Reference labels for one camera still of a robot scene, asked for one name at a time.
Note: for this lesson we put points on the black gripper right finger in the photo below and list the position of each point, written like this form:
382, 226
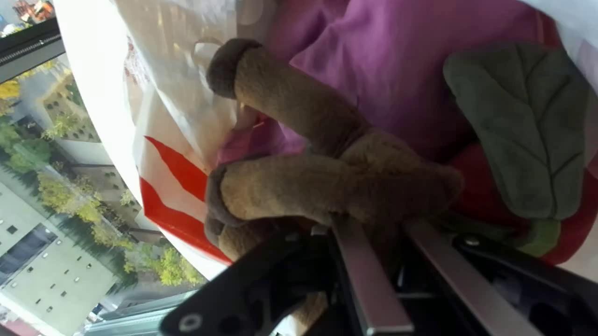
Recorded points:
468, 286

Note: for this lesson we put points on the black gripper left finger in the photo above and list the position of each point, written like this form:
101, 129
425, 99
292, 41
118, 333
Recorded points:
367, 280

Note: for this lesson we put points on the brown plush mushroom toy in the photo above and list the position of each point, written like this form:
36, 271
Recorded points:
299, 187

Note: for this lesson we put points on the red radish plush green leaves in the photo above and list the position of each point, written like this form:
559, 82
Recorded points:
524, 124

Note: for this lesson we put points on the pink cloth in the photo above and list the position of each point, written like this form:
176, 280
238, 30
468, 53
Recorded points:
385, 62

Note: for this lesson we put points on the white plastic bag red rings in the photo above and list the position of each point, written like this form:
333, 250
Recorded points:
169, 94

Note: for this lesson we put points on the dark window transom bar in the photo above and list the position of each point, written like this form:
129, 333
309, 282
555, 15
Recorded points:
30, 49

